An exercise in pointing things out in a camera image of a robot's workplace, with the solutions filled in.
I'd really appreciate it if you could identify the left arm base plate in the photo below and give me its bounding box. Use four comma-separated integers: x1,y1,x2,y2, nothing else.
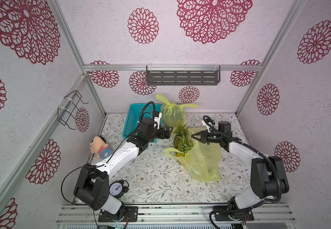
98,206,139,223

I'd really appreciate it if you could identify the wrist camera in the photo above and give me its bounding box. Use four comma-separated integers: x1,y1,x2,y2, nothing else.
153,111,162,129
202,121,210,133

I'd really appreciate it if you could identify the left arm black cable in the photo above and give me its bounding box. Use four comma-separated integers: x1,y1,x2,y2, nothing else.
61,101,157,205

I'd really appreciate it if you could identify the black alarm clock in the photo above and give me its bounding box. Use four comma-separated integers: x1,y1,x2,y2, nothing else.
109,180,129,198

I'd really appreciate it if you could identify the black wire wall rack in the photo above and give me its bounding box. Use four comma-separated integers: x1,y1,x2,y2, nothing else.
57,90,90,133

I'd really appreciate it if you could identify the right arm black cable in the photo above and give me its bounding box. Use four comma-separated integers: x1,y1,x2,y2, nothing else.
202,115,283,229

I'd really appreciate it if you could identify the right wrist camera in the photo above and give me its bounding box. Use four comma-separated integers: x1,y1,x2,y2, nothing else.
202,121,210,133

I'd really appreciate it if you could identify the grey wall shelf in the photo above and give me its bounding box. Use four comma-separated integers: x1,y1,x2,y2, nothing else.
145,66,221,86

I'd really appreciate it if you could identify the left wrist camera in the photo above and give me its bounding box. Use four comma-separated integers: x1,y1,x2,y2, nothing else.
153,111,162,129

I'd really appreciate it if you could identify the plush doll toy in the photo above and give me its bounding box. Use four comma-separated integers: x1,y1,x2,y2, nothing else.
89,135,113,160

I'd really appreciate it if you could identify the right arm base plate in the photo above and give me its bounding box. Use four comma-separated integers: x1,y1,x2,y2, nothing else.
213,206,255,221

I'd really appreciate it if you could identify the yellow plastic bag top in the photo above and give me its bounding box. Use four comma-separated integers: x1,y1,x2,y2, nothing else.
156,94,199,127

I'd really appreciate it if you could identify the pineapple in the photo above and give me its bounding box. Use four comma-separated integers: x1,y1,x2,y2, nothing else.
173,125,189,149
174,136,193,156

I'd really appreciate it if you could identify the yellow plastic bag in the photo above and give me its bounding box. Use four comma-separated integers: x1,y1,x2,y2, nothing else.
156,94,199,127
165,137,222,182

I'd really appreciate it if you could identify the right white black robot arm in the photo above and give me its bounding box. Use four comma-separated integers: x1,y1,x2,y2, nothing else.
191,115,290,212

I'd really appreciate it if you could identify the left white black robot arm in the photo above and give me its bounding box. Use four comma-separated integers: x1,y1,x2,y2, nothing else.
73,118,173,217

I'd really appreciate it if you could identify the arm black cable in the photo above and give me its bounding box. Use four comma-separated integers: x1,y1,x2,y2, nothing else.
202,115,283,229
61,101,157,205

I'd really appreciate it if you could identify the yellow plastic bag bottom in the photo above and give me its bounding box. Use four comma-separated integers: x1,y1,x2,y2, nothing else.
165,137,222,182

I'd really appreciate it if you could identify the teal plastic basket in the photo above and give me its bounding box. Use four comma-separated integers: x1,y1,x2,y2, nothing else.
122,103,162,138

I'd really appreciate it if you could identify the pineapple back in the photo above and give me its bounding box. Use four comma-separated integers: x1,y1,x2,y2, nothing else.
174,136,193,156

